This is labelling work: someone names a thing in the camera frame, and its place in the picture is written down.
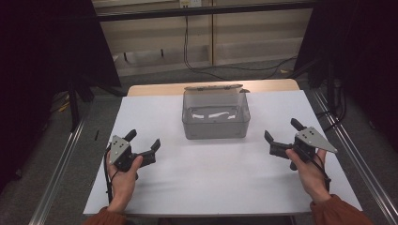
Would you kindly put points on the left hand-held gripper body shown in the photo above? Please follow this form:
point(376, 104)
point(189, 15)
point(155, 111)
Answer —
point(119, 150)

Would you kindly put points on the black metal stand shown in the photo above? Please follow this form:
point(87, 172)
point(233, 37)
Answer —
point(73, 106)

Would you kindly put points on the black horizontal bar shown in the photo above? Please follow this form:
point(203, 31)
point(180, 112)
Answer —
point(200, 10)

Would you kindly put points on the small black floor piece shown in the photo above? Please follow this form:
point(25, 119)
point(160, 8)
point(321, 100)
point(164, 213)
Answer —
point(97, 135)

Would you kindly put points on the grey transparent lidded box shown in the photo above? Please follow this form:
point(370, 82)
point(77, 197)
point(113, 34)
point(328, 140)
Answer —
point(216, 120)

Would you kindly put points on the white wall socket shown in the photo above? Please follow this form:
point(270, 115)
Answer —
point(191, 3)

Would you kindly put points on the white table cover sheet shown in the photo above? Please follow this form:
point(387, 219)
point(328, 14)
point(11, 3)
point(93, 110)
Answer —
point(216, 178)

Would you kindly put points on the black curtain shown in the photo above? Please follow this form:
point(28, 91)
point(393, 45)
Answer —
point(366, 56)
point(37, 68)

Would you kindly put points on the person's left hand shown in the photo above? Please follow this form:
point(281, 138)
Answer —
point(123, 184)

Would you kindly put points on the person's right hand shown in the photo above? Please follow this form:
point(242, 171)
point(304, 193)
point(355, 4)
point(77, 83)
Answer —
point(311, 179)

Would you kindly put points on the aluminium floor rail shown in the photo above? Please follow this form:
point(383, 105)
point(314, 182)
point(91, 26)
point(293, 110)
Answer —
point(59, 175)
point(359, 153)

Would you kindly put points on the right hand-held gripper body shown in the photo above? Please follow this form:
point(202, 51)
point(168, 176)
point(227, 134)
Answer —
point(313, 139)

